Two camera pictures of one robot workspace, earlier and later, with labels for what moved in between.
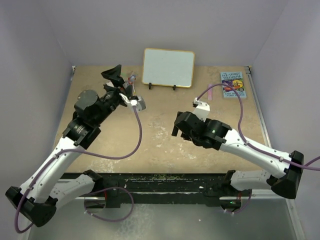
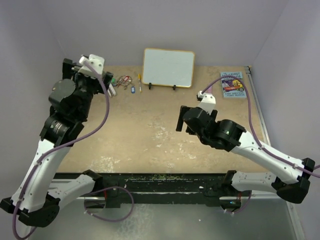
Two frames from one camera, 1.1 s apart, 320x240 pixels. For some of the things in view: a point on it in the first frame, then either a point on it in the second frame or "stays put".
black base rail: (161, 188) stays put
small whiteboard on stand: (168, 67) stays put
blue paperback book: (234, 79) stays put
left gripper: (114, 75) → (98, 86)
